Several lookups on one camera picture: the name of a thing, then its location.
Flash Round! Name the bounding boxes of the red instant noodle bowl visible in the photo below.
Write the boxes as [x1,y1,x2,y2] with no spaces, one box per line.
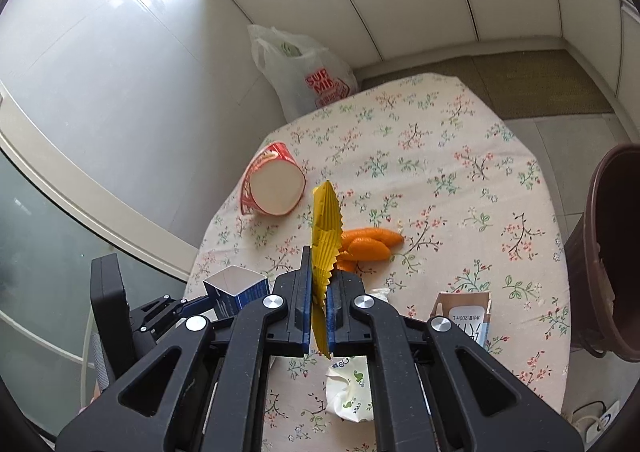
[239,141,306,217]

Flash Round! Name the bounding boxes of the brown floor mat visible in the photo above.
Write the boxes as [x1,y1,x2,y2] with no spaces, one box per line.
[361,49,613,120]

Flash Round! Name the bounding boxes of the crumpled white tissue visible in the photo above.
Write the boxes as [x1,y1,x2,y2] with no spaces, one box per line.
[368,287,390,302]

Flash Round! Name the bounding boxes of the orange peel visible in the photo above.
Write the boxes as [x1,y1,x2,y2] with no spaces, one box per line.
[335,228,404,273]

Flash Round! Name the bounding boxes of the white paper cup green leaves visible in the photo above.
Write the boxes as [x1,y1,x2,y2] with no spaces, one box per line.
[326,356,374,423]

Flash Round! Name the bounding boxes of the floral tablecloth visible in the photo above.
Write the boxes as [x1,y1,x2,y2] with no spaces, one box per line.
[186,73,570,451]

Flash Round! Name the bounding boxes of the white plastic shopping bag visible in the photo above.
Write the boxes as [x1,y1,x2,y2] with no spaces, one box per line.
[247,24,358,123]

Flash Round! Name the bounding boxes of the white power strip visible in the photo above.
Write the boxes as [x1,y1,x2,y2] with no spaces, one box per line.
[565,400,622,450]

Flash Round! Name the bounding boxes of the yellow snack wrapper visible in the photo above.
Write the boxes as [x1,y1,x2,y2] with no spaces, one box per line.
[311,181,342,358]

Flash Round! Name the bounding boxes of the blue milk carton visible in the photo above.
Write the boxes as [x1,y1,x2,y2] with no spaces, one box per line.
[431,292,491,347]

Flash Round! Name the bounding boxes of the brown trash bin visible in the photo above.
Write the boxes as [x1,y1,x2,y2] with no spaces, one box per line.
[564,143,639,362]

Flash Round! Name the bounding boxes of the dark blue carton box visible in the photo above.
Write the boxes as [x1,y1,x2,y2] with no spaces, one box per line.
[203,266,270,320]

